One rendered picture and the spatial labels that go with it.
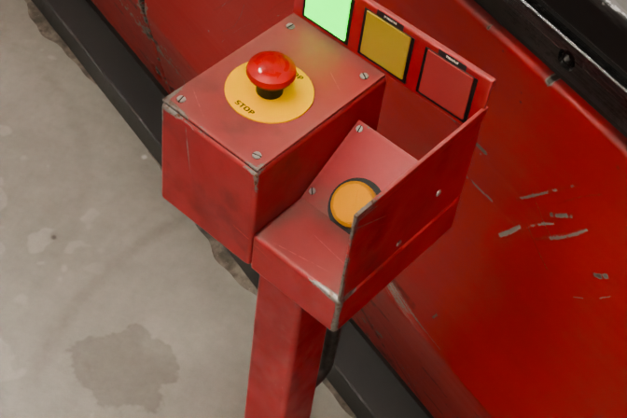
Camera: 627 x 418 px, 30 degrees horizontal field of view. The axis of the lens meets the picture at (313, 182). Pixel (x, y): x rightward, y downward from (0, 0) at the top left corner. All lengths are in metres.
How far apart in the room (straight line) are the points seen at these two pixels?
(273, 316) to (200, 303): 0.66
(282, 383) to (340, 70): 0.36
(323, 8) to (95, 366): 0.85
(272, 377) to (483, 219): 0.26
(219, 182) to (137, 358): 0.80
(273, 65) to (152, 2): 0.78
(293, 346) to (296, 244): 0.20
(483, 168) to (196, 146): 0.33
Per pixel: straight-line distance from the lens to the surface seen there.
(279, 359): 1.15
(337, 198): 0.94
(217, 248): 1.82
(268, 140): 0.90
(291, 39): 0.99
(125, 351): 1.71
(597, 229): 1.05
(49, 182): 1.91
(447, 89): 0.93
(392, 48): 0.94
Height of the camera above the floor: 1.44
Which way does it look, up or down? 49 degrees down
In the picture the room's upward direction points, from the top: 8 degrees clockwise
